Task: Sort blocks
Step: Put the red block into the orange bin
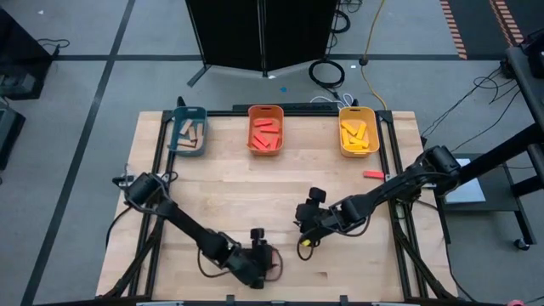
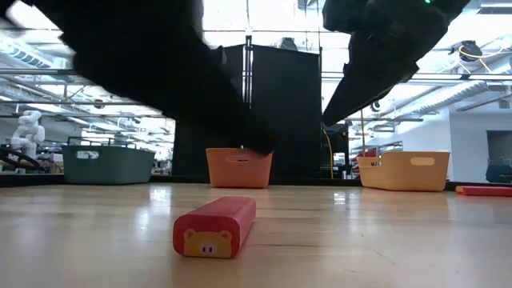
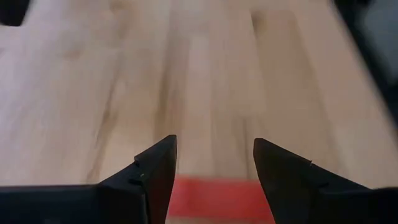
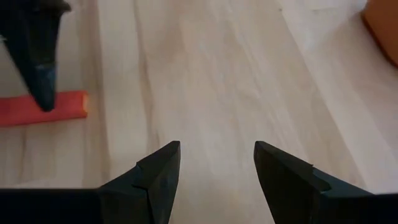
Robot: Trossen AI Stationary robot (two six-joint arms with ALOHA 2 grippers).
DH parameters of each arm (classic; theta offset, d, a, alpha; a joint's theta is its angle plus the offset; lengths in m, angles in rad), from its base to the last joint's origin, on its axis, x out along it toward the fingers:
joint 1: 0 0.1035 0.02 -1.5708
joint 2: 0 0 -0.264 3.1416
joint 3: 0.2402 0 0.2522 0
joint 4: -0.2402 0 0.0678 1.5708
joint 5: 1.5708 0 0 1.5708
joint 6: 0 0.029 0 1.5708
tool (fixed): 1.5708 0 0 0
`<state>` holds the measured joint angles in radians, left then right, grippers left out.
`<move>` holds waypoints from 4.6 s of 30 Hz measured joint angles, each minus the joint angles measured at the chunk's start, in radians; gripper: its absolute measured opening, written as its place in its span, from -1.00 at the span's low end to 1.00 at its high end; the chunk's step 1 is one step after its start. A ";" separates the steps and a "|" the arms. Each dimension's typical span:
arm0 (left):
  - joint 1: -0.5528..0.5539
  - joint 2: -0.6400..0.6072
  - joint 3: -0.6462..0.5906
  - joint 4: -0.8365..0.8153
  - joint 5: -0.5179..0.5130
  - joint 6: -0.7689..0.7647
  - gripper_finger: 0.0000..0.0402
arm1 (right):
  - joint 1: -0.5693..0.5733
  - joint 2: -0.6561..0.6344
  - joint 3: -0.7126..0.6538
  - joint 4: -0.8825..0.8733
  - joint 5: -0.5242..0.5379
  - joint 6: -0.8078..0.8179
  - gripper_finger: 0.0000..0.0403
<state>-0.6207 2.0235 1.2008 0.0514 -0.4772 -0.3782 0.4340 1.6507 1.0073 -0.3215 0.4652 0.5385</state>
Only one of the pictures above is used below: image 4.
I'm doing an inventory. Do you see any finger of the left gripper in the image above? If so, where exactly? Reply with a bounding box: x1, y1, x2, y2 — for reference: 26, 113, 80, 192
0, 0, 72, 113

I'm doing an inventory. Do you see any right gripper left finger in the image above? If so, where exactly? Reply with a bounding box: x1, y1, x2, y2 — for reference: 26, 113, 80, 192
0, 140, 182, 224

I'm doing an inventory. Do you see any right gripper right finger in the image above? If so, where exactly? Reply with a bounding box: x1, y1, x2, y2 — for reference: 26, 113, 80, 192
253, 140, 398, 224

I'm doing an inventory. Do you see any red wooden block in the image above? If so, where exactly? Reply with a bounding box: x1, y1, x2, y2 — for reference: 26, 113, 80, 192
0, 90, 90, 128

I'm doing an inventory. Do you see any orange plastic bin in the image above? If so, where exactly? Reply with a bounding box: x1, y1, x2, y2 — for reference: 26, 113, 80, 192
360, 0, 398, 69

